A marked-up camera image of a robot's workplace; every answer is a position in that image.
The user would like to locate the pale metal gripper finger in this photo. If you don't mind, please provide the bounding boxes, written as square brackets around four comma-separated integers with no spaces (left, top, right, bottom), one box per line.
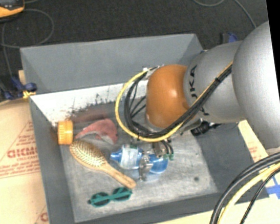
[137,168,150,183]
[138,155,154,171]

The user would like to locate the clear plastic bottle blue label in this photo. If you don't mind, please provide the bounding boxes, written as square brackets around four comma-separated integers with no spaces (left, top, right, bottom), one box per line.
[108,138,171,184]

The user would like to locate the green sunglasses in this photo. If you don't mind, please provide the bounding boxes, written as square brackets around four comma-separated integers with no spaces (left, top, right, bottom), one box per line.
[86,185,135,209]

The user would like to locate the pink cloth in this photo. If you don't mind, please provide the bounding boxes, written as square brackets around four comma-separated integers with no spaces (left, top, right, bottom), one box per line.
[73,117,120,150]

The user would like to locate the wooden hairbrush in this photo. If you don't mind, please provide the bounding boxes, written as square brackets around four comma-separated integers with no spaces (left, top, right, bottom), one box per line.
[68,132,138,197]

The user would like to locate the clear bottle with orange cap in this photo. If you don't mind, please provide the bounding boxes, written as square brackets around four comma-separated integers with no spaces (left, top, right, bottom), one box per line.
[53,108,115,147]

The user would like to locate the grey metal bin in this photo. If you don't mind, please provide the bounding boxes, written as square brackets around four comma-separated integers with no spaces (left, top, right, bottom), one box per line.
[19,16,272,224]

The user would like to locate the black cylinder on white bracket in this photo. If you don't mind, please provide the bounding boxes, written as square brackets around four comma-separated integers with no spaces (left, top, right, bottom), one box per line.
[189,119,223,138]

